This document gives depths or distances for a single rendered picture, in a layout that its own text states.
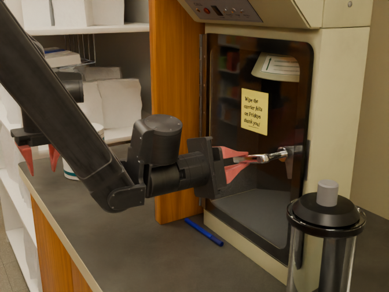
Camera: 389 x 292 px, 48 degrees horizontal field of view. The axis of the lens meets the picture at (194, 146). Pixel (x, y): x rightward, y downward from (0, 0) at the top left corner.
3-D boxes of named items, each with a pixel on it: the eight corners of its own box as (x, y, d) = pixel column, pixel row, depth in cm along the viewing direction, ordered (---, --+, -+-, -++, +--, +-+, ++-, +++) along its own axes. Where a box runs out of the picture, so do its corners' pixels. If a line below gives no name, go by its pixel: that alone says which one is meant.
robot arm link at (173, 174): (129, 186, 70) (144, 207, 66) (132, 149, 67) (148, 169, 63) (167, 178, 74) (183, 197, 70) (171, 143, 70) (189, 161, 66)
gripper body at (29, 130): (67, 138, 92) (63, 103, 90) (17, 145, 87) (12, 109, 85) (58, 130, 98) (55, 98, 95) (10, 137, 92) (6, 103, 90)
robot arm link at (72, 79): (20, 44, 90) (18, 48, 82) (77, 43, 93) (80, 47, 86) (26, 100, 94) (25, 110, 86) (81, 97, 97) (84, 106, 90)
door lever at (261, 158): (254, 161, 82) (252, 148, 82) (289, 161, 74) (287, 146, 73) (231, 166, 79) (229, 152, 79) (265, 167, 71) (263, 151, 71)
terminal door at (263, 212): (204, 206, 103) (205, 32, 90) (296, 270, 78) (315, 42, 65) (201, 207, 102) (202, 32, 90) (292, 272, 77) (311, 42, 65)
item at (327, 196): (329, 206, 68) (333, 167, 66) (373, 233, 60) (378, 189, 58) (278, 216, 64) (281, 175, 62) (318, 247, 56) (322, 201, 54)
